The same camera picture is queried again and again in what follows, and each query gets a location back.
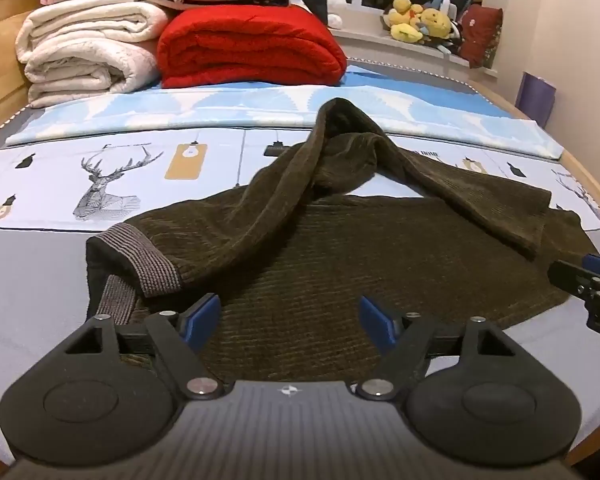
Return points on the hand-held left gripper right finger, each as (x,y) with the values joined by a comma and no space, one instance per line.
(376,319)

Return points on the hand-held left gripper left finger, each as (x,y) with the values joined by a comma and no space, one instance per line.
(203,316)

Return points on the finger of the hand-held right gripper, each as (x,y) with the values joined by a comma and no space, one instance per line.
(575,275)

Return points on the purple paper bag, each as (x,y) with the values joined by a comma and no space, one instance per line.
(536,97)

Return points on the light blue patterned blanket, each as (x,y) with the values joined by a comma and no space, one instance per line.
(220,102)

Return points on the dark red cushion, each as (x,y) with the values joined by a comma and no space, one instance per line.
(480,35)

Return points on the fluffy off-white folded blanket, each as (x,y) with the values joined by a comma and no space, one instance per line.
(90,72)

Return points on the red folded blanket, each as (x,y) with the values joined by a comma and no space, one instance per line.
(250,45)

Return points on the window sill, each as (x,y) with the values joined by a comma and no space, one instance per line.
(365,35)

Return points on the yellow plush bear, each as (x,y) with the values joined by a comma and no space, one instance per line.
(437,21)

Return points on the yellow plush duck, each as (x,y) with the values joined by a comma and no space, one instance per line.
(405,17)

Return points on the white plush toy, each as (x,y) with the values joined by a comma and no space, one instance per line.
(335,7)

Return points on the cream folded quilt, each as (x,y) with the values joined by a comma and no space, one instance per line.
(85,22)

